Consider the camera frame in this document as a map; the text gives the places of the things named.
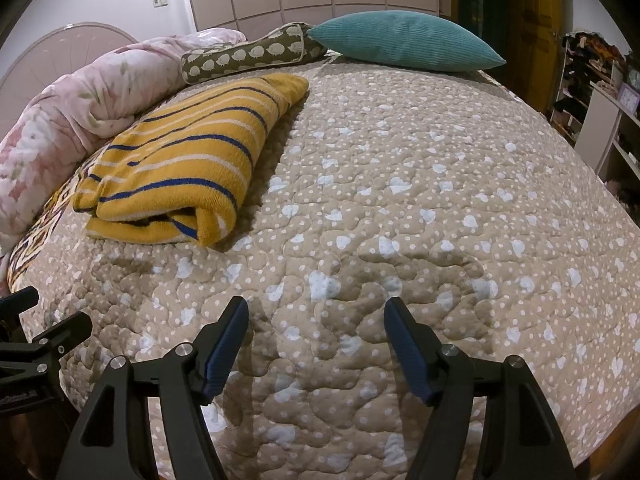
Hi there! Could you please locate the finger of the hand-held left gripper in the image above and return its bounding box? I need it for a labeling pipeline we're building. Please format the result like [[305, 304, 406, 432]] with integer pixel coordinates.
[[0, 311, 94, 378], [0, 286, 40, 317]]

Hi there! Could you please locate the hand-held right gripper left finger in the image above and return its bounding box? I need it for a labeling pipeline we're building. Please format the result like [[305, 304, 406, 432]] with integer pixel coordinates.
[[62, 296, 250, 480]]

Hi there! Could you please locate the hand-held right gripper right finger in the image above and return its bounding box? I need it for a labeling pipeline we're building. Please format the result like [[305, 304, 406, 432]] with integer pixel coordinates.
[[383, 296, 571, 480]]

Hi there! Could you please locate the yellow striped sweater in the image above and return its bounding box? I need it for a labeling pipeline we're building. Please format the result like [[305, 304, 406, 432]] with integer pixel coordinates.
[[71, 72, 310, 247]]

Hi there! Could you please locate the geometric patterned blanket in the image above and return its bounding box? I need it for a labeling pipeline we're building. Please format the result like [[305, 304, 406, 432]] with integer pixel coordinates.
[[7, 170, 96, 281]]

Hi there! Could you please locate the beige quilted heart bedspread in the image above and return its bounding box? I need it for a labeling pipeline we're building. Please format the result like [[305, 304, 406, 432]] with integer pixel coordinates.
[[10, 52, 640, 480]]

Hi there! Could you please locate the pink floral duvet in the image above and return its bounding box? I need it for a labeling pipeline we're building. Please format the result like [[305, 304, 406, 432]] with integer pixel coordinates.
[[0, 29, 247, 246]]

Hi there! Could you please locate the pink rounded headboard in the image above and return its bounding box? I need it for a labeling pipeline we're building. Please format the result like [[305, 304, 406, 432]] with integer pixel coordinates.
[[0, 22, 138, 136]]

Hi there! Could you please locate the white shelf unit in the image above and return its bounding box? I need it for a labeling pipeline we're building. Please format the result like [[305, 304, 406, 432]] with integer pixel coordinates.
[[572, 80, 640, 188]]

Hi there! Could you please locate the olive spotted bolster pillow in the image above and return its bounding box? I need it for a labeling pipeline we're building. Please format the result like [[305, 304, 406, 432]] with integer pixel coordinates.
[[181, 22, 328, 84]]

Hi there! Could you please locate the teal ribbed cushion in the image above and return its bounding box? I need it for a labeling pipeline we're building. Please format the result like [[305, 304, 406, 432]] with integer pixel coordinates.
[[306, 12, 507, 72]]

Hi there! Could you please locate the cluttered open shelf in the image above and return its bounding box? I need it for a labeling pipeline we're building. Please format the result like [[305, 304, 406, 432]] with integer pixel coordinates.
[[549, 30, 632, 147]]

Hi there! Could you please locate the wooden door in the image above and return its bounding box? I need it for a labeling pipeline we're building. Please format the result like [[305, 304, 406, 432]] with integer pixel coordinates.
[[505, 0, 573, 116]]

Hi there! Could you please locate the small purple picture frame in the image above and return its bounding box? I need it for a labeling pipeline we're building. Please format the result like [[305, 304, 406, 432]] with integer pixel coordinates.
[[617, 85, 640, 112]]

